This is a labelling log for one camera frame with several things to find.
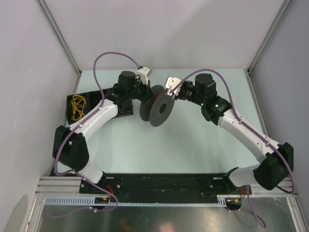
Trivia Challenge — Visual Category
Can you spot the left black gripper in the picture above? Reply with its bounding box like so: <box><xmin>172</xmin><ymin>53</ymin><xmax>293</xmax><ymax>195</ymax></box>
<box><xmin>126</xmin><ymin>77</ymin><xmax>154</xmax><ymax>102</ymax></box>

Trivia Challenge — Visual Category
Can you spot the dark grey perforated spool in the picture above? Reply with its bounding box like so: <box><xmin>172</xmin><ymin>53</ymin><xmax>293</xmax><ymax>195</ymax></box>
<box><xmin>140</xmin><ymin>85</ymin><xmax>175</xmax><ymax>127</ymax></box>

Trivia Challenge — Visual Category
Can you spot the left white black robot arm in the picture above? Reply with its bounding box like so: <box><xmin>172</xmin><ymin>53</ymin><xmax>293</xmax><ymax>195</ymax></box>
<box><xmin>53</xmin><ymin>67</ymin><xmax>152</xmax><ymax>193</ymax></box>

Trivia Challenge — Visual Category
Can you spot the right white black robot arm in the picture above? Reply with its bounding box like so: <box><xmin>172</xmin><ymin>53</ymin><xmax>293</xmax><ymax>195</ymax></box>
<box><xmin>165</xmin><ymin>73</ymin><xmax>294</xmax><ymax>194</ymax></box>

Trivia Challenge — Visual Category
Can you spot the black compartment tray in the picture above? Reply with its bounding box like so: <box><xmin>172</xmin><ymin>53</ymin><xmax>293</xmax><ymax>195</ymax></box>
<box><xmin>66</xmin><ymin>89</ymin><xmax>134</xmax><ymax>126</ymax></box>

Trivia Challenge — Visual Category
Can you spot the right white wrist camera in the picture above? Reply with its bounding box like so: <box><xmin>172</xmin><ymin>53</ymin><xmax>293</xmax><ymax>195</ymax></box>
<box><xmin>165</xmin><ymin>77</ymin><xmax>182</xmax><ymax>100</ymax></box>

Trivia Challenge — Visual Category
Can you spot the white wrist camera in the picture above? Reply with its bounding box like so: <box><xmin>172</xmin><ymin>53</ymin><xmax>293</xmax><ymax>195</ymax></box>
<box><xmin>136</xmin><ymin>66</ymin><xmax>152</xmax><ymax>85</ymax></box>
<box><xmin>165</xmin><ymin>77</ymin><xmax>182</xmax><ymax>100</ymax></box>

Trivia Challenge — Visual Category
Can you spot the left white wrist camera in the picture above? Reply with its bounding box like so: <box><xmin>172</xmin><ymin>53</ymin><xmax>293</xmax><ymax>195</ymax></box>
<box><xmin>136</xmin><ymin>66</ymin><xmax>152</xmax><ymax>85</ymax></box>

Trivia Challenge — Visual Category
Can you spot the yellow wire bundle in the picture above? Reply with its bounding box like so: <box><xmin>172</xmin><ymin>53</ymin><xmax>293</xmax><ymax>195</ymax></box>
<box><xmin>69</xmin><ymin>94</ymin><xmax>87</xmax><ymax>121</ymax></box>

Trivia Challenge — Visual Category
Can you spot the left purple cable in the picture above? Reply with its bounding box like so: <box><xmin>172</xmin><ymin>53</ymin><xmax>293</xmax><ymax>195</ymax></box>
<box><xmin>44</xmin><ymin>51</ymin><xmax>142</xmax><ymax>218</ymax></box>

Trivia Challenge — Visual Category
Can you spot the purple cable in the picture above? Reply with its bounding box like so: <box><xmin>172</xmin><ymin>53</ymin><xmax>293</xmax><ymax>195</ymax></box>
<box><xmin>44</xmin><ymin>51</ymin><xmax>142</xmax><ymax>218</ymax></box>
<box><xmin>169</xmin><ymin>69</ymin><xmax>297</xmax><ymax>229</ymax></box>

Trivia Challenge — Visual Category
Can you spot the aluminium frame rail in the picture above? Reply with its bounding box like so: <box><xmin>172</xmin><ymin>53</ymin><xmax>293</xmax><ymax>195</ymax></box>
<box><xmin>36</xmin><ymin>175</ymin><xmax>84</xmax><ymax>197</ymax></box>

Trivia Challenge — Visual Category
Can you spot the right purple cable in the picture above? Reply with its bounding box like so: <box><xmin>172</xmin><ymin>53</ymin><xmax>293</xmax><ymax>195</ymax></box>
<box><xmin>169</xmin><ymin>69</ymin><xmax>297</xmax><ymax>229</ymax></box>

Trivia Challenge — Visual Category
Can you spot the grey slotted cable duct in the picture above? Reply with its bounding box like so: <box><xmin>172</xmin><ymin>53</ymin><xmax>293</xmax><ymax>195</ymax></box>
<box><xmin>44</xmin><ymin>196</ymin><xmax>242</xmax><ymax>207</ymax></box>

